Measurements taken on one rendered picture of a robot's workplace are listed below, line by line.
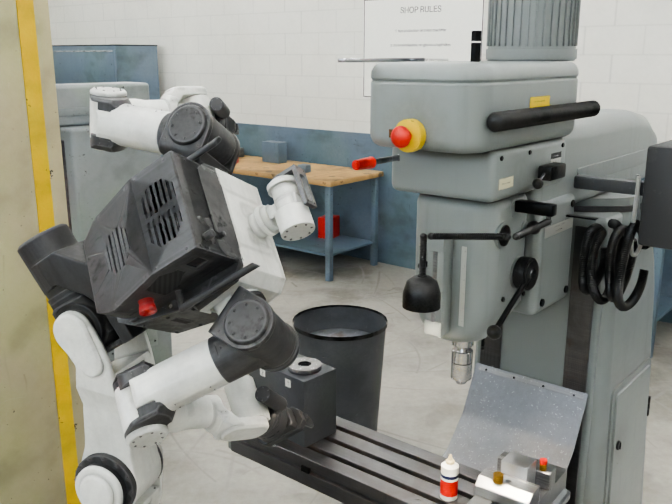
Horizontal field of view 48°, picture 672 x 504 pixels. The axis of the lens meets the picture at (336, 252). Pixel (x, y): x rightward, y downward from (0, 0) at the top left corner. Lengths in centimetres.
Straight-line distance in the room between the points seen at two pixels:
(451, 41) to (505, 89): 510
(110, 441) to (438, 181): 87
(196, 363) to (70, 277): 36
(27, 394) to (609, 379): 203
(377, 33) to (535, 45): 528
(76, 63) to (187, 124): 776
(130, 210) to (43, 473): 195
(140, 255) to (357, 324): 272
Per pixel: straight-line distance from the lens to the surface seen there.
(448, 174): 149
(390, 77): 144
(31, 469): 317
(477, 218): 152
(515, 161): 152
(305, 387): 195
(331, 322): 400
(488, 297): 157
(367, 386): 371
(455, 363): 171
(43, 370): 305
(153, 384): 139
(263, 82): 789
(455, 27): 651
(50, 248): 163
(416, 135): 139
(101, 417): 169
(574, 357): 202
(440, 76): 138
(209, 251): 128
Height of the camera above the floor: 190
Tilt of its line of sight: 15 degrees down
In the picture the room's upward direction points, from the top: straight up
